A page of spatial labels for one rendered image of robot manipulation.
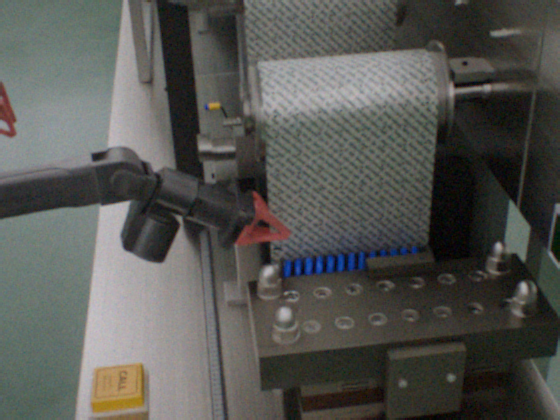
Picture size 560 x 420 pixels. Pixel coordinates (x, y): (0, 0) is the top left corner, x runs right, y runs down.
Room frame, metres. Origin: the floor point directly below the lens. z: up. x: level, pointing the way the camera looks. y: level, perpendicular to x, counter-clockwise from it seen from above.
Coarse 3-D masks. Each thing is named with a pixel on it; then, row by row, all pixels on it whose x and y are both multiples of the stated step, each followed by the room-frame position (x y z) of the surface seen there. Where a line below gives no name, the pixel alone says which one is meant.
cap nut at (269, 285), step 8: (264, 272) 0.89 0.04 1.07; (272, 272) 0.89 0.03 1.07; (264, 280) 0.89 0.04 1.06; (272, 280) 0.88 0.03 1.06; (280, 280) 0.90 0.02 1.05; (264, 288) 0.88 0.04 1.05; (272, 288) 0.88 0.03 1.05; (280, 288) 0.89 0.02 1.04; (264, 296) 0.88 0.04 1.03; (272, 296) 0.88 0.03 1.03; (280, 296) 0.89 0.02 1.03
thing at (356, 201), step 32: (288, 160) 0.97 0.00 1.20; (320, 160) 0.97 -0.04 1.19; (352, 160) 0.98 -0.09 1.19; (384, 160) 0.99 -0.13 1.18; (416, 160) 0.99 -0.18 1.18; (288, 192) 0.97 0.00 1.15; (320, 192) 0.97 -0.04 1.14; (352, 192) 0.98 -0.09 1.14; (384, 192) 0.99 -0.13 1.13; (416, 192) 0.99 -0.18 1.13; (288, 224) 0.97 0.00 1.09; (320, 224) 0.97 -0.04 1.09; (352, 224) 0.98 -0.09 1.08; (384, 224) 0.99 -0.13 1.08; (416, 224) 0.99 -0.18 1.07; (288, 256) 0.97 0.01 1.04
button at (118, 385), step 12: (96, 372) 0.86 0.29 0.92; (108, 372) 0.86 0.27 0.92; (120, 372) 0.86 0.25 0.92; (132, 372) 0.86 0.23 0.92; (96, 384) 0.84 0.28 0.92; (108, 384) 0.83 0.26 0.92; (120, 384) 0.83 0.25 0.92; (132, 384) 0.83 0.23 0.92; (96, 396) 0.81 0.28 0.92; (108, 396) 0.81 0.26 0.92; (120, 396) 0.81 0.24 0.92; (132, 396) 0.81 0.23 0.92; (96, 408) 0.80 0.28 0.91; (108, 408) 0.80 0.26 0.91; (120, 408) 0.81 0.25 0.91; (132, 408) 0.81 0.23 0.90
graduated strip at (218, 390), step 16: (208, 240) 1.22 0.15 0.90; (208, 256) 1.17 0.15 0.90; (208, 272) 1.12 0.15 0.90; (208, 288) 1.08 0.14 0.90; (208, 304) 1.03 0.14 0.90; (208, 320) 0.99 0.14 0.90; (208, 336) 0.96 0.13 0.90; (208, 352) 0.92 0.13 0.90; (224, 384) 0.85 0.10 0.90; (224, 400) 0.82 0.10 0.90; (224, 416) 0.79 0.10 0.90
